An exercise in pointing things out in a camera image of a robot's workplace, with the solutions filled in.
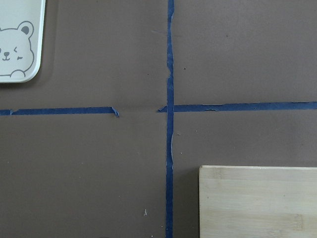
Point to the cream bear tray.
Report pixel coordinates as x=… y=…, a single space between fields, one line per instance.
x=21 y=38

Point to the bamboo cutting board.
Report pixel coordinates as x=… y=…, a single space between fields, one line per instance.
x=257 y=202

